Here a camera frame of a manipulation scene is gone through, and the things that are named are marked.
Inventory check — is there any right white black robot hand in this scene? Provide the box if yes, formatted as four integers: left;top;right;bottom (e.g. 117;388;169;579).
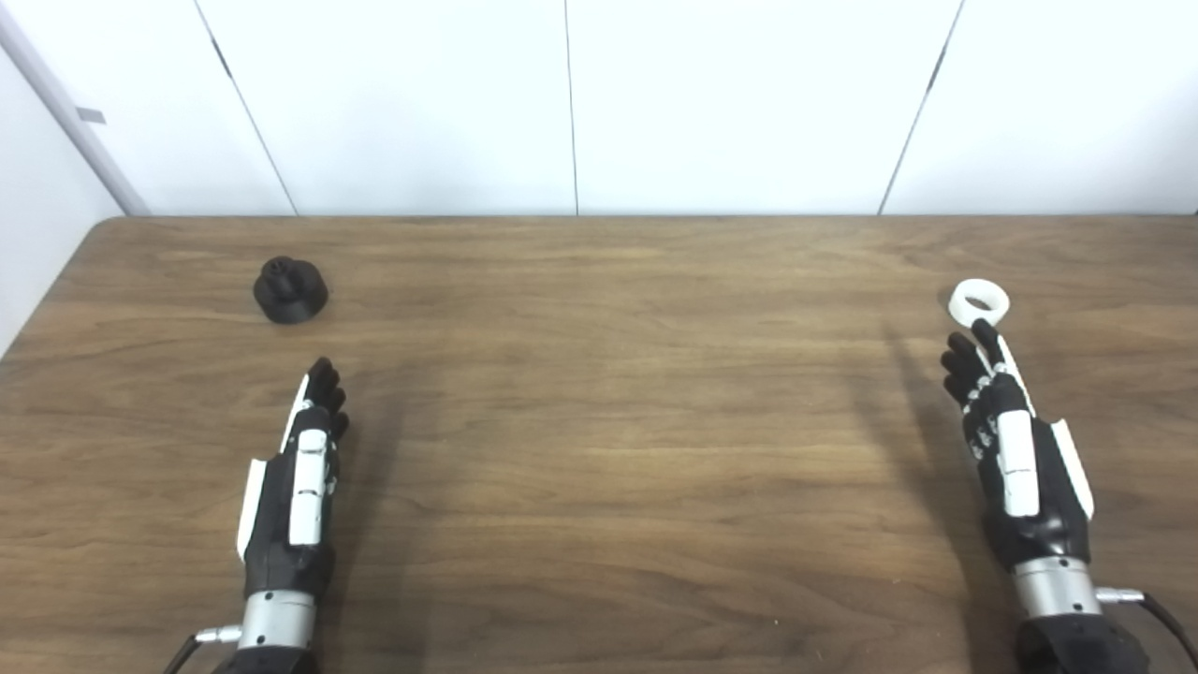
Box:
941;318;1096;573

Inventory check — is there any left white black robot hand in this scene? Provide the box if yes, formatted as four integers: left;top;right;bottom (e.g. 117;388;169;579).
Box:
236;357;350;600

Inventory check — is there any white ring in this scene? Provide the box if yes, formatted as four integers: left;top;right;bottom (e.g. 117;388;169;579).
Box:
948;280;1011;330

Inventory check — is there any round black part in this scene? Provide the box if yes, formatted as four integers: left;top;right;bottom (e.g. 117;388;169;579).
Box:
253;256;329;325

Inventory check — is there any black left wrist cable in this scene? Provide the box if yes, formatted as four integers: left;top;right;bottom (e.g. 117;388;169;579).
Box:
164;624;244;674

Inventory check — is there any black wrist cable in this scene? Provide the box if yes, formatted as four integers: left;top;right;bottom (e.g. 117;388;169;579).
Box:
164;624;244;674
1095;587;1198;667

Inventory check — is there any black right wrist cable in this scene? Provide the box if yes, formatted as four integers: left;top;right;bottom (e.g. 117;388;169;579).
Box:
1095;587;1198;667

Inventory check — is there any grey wall corner strip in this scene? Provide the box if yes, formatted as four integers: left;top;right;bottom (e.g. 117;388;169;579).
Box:
0;5;152;217

